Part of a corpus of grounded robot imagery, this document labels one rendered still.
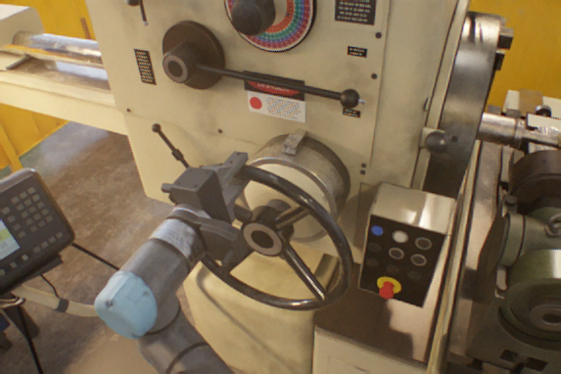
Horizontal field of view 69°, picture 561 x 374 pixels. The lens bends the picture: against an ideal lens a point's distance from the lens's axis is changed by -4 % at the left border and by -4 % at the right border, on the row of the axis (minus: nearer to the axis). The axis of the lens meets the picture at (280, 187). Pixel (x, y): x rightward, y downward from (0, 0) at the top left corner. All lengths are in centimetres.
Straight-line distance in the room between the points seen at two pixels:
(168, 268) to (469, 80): 72
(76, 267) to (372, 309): 180
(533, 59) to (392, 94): 260
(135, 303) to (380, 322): 113
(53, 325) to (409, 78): 220
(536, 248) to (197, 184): 68
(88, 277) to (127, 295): 215
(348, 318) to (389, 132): 85
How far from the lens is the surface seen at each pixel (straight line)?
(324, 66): 82
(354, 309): 157
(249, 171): 70
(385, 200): 87
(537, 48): 334
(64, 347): 246
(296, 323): 157
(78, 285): 267
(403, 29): 76
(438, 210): 87
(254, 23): 73
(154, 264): 56
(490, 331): 102
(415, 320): 159
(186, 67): 87
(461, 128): 97
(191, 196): 60
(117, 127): 175
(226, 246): 58
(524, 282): 92
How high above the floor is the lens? 192
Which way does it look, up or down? 41 degrees down
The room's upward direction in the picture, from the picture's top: 2 degrees counter-clockwise
